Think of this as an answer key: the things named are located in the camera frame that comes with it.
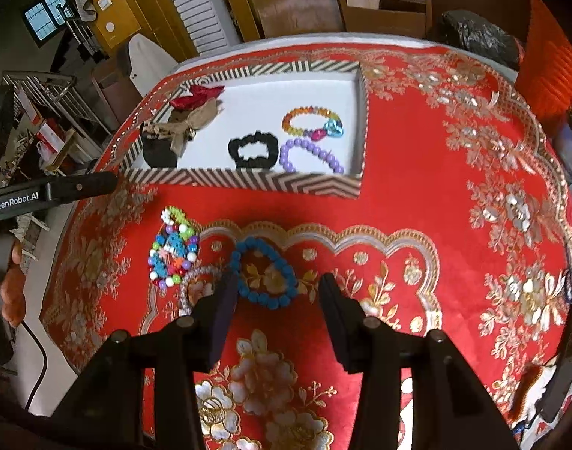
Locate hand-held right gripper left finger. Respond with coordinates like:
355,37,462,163
47,269,240,450

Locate purple bead bracelet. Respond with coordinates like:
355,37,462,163
279,138,345,175

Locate metal rack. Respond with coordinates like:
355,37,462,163
2,69,108,160

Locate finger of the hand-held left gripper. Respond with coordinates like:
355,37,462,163
44,171,119,204

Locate multicolour bracelet with heart charm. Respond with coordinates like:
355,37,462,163
282,107,345,142

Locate rainbow bead bracelet blue charms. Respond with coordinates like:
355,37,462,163
147,222,201,289

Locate green white bead bracelet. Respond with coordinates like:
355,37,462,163
161,205,193,228

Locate striped cardboard box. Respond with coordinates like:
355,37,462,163
122,60,370,198

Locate burlap bow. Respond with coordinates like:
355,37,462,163
143,99,221,156

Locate person's left hand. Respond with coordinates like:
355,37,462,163
0,239,26,329

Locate white padded board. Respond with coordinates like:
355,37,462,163
128,35,179,99

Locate black plastic bag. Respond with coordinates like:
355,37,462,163
438,9,523,69

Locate window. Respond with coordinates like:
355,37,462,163
23,0,73,48

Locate red bow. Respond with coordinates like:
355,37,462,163
170,83,225,110

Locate black fabric hair accessory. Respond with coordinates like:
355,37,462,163
140,124,179,168

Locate black scrunchie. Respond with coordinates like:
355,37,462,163
228,131,279,170

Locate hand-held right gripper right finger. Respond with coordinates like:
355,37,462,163
318,272,521,450

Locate clear bead bracelet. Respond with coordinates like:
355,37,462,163
179,265,225,315

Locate dark wooden chair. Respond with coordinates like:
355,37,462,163
332,0,433,38

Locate stack of orange plastic pitchers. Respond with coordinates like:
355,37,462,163
515,0,572,123

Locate black cable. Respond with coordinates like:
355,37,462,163
22,321,48,411

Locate white louvered door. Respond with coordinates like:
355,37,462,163
155,0,235,54

